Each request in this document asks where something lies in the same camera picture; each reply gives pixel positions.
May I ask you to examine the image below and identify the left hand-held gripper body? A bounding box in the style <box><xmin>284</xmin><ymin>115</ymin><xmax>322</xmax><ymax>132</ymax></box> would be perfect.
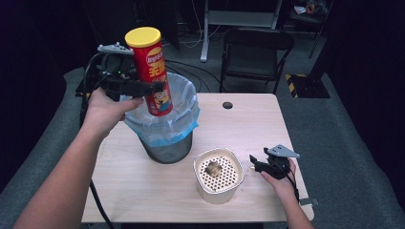
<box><xmin>95</xmin><ymin>42</ymin><xmax>142</xmax><ymax>103</ymax></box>

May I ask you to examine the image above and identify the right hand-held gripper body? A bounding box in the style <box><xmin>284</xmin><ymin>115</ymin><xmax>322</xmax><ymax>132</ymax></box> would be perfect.
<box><xmin>263</xmin><ymin>144</ymin><xmax>301</xmax><ymax>180</ymax></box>

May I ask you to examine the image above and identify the red chips can yellow lid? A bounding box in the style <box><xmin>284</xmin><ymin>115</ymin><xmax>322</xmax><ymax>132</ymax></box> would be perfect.
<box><xmin>124</xmin><ymin>26</ymin><xmax>174</xmax><ymax>117</ymax></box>

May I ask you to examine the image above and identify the blue plastic bin liner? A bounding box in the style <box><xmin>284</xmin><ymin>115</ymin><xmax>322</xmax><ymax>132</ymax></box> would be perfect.
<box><xmin>121</xmin><ymin>72</ymin><xmax>202</xmax><ymax>148</ymax></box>

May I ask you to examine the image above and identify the metal container with perforated strainer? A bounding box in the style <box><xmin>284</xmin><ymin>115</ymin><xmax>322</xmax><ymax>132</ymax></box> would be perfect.
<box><xmin>193</xmin><ymin>147</ymin><xmax>245</xmax><ymax>205</ymax></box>

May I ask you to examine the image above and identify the black mesh trash bin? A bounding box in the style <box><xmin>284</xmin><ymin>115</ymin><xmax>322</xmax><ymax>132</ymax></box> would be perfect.
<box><xmin>139</xmin><ymin>131</ymin><xmax>194</xmax><ymax>165</ymax></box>

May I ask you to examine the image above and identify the person's right hand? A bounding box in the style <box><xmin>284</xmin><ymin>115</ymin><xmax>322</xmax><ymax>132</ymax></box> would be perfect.
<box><xmin>260</xmin><ymin>157</ymin><xmax>299</xmax><ymax>205</ymax></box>

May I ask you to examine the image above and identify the person's left hand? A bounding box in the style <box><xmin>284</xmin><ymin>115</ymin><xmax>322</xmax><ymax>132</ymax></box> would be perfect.
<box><xmin>82</xmin><ymin>87</ymin><xmax>145</xmax><ymax>138</ymax></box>

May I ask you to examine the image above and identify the black base with hazard stripes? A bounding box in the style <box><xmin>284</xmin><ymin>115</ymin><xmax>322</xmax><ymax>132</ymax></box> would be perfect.
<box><xmin>284</xmin><ymin>73</ymin><xmax>331</xmax><ymax>99</ymax></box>
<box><xmin>75</xmin><ymin>74</ymin><xmax>94</xmax><ymax>98</ymax></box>

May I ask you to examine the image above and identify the brown wet residue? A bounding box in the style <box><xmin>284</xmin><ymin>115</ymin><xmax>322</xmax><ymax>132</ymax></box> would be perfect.
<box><xmin>204</xmin><ymin>159</ymin><xmax>224</xmax><ymax>178</ymax></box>

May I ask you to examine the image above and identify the black equipment cabinet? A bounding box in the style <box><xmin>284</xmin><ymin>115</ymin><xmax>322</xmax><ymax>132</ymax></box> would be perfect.
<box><xmin>78</xmin><ymin>0</ymin><xmax>151</xmax><ymax>73</ymax></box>

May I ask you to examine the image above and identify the black folding chair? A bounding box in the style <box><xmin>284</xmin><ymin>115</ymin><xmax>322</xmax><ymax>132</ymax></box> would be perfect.
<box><xmin>219</xmin><ymin>27</ymin><xmax>296</xmax><ymax>95</ymax></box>

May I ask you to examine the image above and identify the dark cart with clutter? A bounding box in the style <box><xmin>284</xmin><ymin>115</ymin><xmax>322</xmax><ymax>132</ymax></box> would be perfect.
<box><xmin>284</xmin><ymin>0</ymin><xmax>336</xmax><ymax>60</ymax></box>

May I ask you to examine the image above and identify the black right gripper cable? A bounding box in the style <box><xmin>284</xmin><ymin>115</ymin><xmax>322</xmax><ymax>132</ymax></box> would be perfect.
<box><xmin>284</xmin><ymin>171</ymin><xmax>301</xmax><ymax>204</ymax></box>

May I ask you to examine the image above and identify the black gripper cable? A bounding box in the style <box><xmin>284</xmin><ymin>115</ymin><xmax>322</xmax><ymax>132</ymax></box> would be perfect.
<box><xmin>284</xmin><ymin>171</ymin><xmax>301</xmax><ymax>204</ymax></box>
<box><xmin>79</xmin><ymin>52</ymin><xmax>117</xmax><ymax>229</ymax></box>

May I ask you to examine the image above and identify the grey metal table bracket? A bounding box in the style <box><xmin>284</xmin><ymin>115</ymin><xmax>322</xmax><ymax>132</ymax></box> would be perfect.
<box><xmin>299</xmin><ymin>197</ymin><xmax>320</xmax><ymax>207</ymax></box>

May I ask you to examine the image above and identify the black floor cable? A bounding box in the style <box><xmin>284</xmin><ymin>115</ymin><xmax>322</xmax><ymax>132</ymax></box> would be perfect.
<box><xmin>163</xmin><ymin>58</ymin><xmax>222</xmax><ymax>94</ymax></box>

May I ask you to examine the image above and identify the white floor cable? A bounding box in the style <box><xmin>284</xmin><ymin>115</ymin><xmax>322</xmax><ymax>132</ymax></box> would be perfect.
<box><xmin>160</xmin><ymin>0</ymin><xmax>222</xmax><ymax>50</ymax></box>

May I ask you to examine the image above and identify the white metal desk frame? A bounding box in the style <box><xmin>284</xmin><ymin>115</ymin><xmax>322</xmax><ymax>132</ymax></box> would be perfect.
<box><xmin>200</xmin><ymin>0</ymin><xmax>284</xmax><ymax>63</ymax></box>

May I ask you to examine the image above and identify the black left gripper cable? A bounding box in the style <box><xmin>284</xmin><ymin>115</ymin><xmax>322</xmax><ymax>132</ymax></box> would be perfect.
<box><xmin>79</xmin><ymin>52</ymin><xmax>117</xmax><ymax>229</ymax></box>

